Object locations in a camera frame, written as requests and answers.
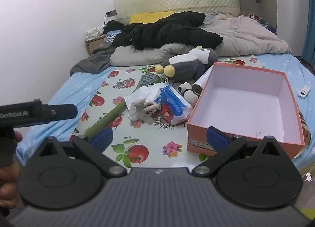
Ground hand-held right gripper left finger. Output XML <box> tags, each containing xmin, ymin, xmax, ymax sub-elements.
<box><xmin>39</xmin><ymin>127</ymin><xmax>127</xmax><ymax>178</ymax></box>

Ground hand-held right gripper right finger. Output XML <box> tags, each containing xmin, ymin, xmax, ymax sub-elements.
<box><xmin>192</xmin><ymin>126</ymin><xmax>288</xmax><ymax>176</ymax></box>

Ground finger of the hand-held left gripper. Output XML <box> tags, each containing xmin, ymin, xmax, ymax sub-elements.
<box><xmin>49</xmin><ymin>104</ymin><xmax>79</xmax><ymax>121</ymax></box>

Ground orange cardboard box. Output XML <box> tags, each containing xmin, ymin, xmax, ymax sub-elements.
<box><xmin>186</xmin><ymin>62</ymin><xmax>306</xmax><ymax>160</ymax></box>

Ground blue tissue packet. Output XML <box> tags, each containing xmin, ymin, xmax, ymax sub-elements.
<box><xmin>154</xmin><ymin>85</ymin><xmax>193</xmax><ymax>126</ymax></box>

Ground small panda plush toy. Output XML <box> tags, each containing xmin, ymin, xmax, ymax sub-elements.
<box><xmin>177</xmin><ymin>82</ymin><xmax>199</xmax><ymax>106</ymax></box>

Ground blue face mask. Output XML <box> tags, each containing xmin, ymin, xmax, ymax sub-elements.
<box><xmin>124</xmin><ymin>83</ymin><xmax>160</xmax><ymax>125</ymax></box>

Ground person's left hand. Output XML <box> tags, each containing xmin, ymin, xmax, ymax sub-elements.
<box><xmin>0</xmin><ymin>131</ymin><xmax>23</xmax><ymax>216</ymax></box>

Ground green massage hammer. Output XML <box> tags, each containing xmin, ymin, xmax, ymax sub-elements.
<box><xmin>85</xmin><ymin>73</ymin><xmax>161</xmax><ymax>137</ymax></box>

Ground fruit print sheet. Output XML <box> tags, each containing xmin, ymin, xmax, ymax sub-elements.
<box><xmin>47</xmin><ymin>55</ymin><xmax>266</xmax><ymax>168</ymax></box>

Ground grey fleece blanket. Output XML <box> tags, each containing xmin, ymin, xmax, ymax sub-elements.
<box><xmin>69</xmin><ymin>42</ymin><xmax>117</xmax><ymax>76</ymax></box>

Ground white cylindrical tube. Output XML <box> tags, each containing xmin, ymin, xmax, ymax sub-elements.
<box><xmin>192</xmin><ymin>68</ymin><xmax>214</xmax><ymax>95</ymax></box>

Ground small brown cardboard box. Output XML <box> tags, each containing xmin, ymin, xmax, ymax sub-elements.
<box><xmin>85</xmin><ymin>36</ymin><xmax>107</xmax><ymax>55</ymax></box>

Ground grey penguin plush toy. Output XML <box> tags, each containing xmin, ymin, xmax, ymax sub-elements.
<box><xmin>155</xmin><ymin>45</ymin><xmax>219</xmax><ymax>83</ymax></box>

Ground white crumpled tissues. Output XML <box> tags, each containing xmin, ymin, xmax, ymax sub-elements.
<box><xmin>85</xmin><ymin>27</ymin><xmax>104</xmax><ymax>41</ymax></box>

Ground blue printed packet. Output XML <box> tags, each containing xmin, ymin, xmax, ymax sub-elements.
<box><xmin>106</xmin><ymin>30</ymin><xmax>122</xmax><ymax>42</ymax></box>

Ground black cloth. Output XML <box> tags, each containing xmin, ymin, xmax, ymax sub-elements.
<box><xmin>103</xmin><ymin>20</ymin><xmax>125</xmax><ymax>36</ymax></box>

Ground small white remote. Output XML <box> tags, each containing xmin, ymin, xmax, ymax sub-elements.
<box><xmin>297</xmin><ymin>86</ymin><xmax>311</xmax><ymax>99</ymax></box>

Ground beige duvet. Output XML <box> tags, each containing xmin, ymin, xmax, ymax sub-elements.
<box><xmin>110</xmin><ymin>13</ymin><xmax>292</xmax><ymax>66</ymax></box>

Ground black jacket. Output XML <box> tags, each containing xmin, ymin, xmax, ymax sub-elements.
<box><xmin>112</xmin><ymin>12</ymin><xmax>223</xmax><ymax>50</ymax></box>

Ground yellow pillow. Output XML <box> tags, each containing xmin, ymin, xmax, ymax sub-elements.
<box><xmin>130</xmin><ymin>11</ymin><xmax>176</xmax><ymax>24</ymax></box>

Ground row of small bottles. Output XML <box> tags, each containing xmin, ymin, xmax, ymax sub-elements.
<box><xmin>242</xmin><ymin>12</ymin><xmax>277</xmax><ymax>33</ymax></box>

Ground blue curtain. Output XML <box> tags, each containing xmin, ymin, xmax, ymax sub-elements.
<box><xmin>301</xmin><ymin>0</ymin><xmax>315</xmax><ymax>69</ymax></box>

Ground white wardrobe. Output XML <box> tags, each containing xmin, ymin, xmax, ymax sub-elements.
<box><xmin>237</xmin><ymin>0</ymin><xmax>309</xmax><ymax>34</ymax></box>

